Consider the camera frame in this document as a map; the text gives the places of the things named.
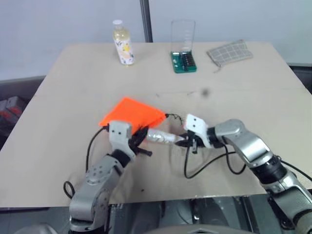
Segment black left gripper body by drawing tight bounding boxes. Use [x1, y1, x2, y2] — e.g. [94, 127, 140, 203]
[127, 129, 146, 153]

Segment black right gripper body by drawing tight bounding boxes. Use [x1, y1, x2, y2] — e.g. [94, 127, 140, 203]
[186, 131, 204, 155]

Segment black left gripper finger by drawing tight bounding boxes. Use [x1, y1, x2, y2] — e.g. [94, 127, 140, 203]
[137, 125, 150, 142]
[135, 145, 153, 157]

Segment white tube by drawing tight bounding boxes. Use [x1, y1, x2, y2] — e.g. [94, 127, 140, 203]
[145, 130, 185, 146]

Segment orange pouch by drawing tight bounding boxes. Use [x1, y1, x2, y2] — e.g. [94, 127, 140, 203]
[98, 97, 167, 130]

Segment grey checkered cloth pouch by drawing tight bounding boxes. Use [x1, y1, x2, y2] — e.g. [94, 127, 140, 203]
[206, 39, 254, 74]

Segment green bit box clear lid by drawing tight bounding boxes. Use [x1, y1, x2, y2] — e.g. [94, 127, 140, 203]
[170, 19, 198, 74]

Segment yellow drink bottle white cap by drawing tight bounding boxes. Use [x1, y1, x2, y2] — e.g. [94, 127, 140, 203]
[112, 19, 136, 65]

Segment red and black boxes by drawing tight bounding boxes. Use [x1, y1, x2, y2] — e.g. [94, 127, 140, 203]
[0, 96, 26, 129]

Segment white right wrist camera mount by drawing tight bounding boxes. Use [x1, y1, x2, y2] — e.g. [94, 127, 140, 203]
[183, 113, 213, 149]

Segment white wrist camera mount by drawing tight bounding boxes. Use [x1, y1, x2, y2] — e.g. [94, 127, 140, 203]
[183, 113, 213, 149]
[108, 120, 137, 157]

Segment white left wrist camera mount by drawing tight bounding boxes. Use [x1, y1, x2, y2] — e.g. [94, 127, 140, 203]
[108, 120, 137, 157]

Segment black pouch zipper cord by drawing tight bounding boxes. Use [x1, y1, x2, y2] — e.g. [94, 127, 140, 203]
[165, 112, 186, 126]

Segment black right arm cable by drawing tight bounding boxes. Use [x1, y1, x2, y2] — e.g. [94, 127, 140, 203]
[183, 144, 247, 180]

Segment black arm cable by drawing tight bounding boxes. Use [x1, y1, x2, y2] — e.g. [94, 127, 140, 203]
[63, 126, 110, 200]
[183, 144, 247, 180]

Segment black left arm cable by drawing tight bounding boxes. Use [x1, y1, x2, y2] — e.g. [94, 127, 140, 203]
[63, 126, 110, 200]

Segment dark vertical post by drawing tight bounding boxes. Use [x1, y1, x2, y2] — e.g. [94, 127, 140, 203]
[139, 0, 154, 43]

